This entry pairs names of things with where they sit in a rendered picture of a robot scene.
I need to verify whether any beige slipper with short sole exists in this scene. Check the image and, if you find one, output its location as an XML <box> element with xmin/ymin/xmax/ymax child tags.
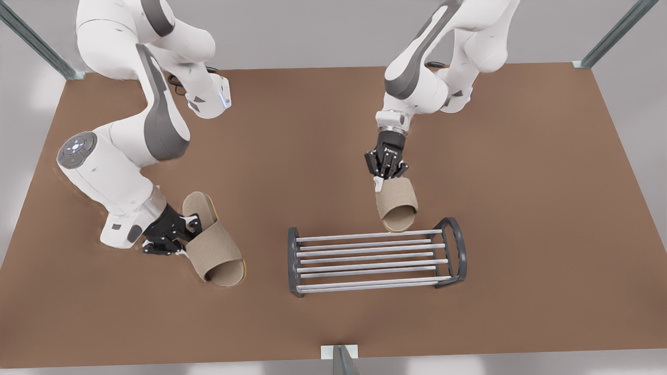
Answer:
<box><xmin>375</xmin><ymin>176</ymin><xmax>419</xmax><ymax>233</ymax></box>

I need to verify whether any beige slipper with long sole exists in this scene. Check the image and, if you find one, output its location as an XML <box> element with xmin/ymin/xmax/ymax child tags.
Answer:
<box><xmin>181</xmin><ymin>191</ymin><xmax>247</xmax><ymax>288</ymax></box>

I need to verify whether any grey metal shoe rack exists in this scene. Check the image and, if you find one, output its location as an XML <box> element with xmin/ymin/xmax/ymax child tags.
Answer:
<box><xmin>287</xmin><ymin>217</ymin><xmax>468</xmax><ymax>298</ymax></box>

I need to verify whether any silver frame post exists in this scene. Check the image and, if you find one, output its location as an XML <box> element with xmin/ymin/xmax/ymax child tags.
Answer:
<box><xmin>0</xmin><ymin>3</ymin><xmax>86</xmax><ymax>81</ymax></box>
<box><xmin>572</xmin><ymin>0</ymin><xmax>659</xmax><ymax>70</ymax></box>
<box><xmin>320</xmin><ymin>344</ymin><xmax>360</xmax><ymax>375</ymax></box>

